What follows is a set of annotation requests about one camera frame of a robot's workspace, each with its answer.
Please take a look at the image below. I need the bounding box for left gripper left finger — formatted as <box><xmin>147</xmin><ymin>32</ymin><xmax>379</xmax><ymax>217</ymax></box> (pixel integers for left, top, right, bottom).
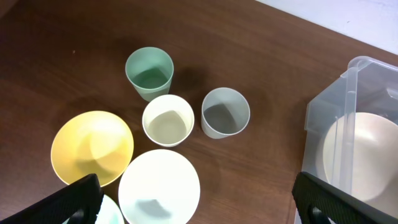
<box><xmin>1</xmin><ymin>174</ymin><xmax>104</xmax><ymax>224</ymax></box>

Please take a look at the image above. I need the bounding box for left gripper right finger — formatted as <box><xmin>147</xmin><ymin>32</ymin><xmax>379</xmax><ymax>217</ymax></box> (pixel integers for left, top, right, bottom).
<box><xmin>292</xmin><ymin>172</ymin><xmax>397</xmax><ymax>224</ymax></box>

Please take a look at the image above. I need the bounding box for cream large bowl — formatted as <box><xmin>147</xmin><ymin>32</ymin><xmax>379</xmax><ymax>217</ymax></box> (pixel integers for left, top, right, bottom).
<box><xmin>316</xmin><ymin>111</ymin><xmax>398</xmax><ymax>203</ymax></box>

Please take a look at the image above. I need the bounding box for grey cup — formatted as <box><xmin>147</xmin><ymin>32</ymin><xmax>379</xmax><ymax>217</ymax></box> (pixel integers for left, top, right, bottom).
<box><xmin>201</xmin><ymin>87</ymin><xmax>251</xmax><ymax>139</ymax></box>

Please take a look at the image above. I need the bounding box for mint green small bowl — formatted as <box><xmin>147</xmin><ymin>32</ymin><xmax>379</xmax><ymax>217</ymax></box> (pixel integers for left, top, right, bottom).
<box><xmin>63</xmin><ymin>195</ymin><xmax>124</xmax><ymax>224</ymax></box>

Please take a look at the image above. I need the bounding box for yellow small bowl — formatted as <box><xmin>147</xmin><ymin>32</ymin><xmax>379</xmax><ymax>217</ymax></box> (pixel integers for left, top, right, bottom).
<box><xmin>50</xmin><ymin>111</ymin><xmax>134</xmax><ymax>187</ymax></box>

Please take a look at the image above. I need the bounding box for clear plastic storage bin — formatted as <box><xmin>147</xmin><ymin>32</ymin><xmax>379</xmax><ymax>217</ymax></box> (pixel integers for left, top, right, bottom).
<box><xmin>302</xmin><ymin>56</ymin><xmax>397</xmax><ymax>217</ymax></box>

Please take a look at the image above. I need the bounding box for white small bowl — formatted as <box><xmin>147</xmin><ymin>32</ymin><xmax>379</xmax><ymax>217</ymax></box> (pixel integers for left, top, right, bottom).
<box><xmin>118</xmin><ymin>149</ymin><xmax>200</xmax><ymax>224</ymax></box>

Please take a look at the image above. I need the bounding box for cream white cup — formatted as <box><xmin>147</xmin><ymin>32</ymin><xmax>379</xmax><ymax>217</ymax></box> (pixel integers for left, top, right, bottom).
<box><xmin>142</xmin><ymin>95</ymin><xmax>195</xmax><ymax>147</ymax></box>

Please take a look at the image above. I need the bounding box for mint green cup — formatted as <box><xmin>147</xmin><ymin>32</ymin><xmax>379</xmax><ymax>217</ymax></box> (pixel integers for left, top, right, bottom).
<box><xmin>125</xmin><ymin>47</ymin><xmax>174</xmax><ymax>102</ymax></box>

